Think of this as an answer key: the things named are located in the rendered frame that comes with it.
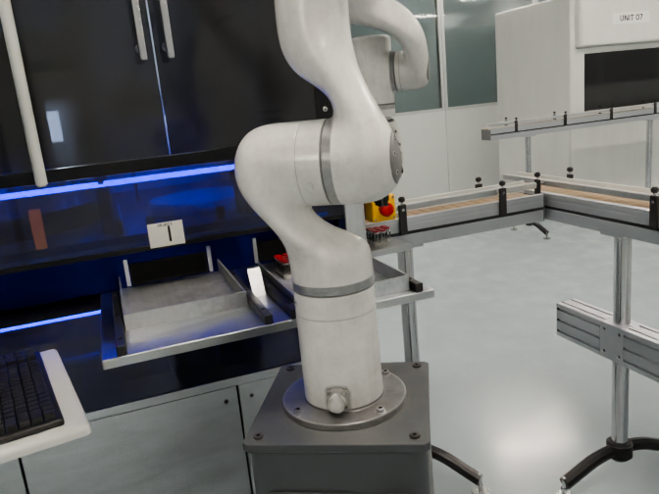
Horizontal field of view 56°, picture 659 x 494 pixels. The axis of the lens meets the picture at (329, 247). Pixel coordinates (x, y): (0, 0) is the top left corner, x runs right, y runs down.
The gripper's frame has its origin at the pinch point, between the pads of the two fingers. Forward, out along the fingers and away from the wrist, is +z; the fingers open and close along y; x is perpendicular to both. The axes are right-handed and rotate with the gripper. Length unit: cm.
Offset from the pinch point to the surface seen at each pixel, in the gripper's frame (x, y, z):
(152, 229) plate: -40, 43, 7
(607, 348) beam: -24, -85, 64
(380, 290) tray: -1.8, 1.1, 20.9
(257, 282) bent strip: -20.7, 23.5, 19.3
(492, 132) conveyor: -303, -244, 21
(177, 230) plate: -40, 38, 8
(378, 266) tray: -17.5, -6.0, 20.2
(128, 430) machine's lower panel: -40, 57, 58
